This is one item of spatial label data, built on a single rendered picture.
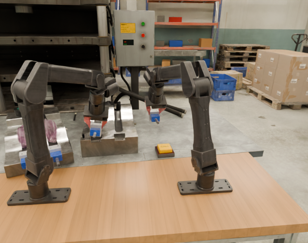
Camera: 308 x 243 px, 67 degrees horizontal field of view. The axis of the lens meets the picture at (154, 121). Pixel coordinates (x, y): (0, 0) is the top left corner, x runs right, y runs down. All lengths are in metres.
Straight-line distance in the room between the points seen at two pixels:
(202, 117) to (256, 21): 7.56
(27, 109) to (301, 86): 4.47
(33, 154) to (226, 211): 0.66
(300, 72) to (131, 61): 3.39
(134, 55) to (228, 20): 6.33
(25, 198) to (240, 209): 0.74
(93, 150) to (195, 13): 6.97
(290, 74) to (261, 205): 3.82
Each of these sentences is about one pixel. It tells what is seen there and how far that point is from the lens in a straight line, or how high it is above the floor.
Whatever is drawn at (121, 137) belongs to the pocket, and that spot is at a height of 0.87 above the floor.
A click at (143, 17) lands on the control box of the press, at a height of 1.42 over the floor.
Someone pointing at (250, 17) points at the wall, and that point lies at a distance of 8.24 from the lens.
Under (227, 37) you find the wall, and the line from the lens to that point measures 8.04.
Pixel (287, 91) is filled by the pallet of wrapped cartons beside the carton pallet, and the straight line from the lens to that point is 4.68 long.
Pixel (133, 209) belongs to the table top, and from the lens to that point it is 0.84.
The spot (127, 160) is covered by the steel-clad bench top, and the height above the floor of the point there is 0.80.
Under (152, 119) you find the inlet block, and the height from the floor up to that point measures 0.93.
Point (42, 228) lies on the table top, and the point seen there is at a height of 0.80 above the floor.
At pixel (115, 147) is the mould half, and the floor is 0.84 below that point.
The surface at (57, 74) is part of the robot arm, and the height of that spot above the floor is 1.22.
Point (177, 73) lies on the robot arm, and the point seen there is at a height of 1.20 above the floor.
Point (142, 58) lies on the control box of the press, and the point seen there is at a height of 1.13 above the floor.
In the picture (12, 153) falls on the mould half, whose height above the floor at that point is 0.86.
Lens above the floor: 1.37
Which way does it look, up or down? 22 degrees down
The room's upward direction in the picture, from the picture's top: 1 degrees clockwise
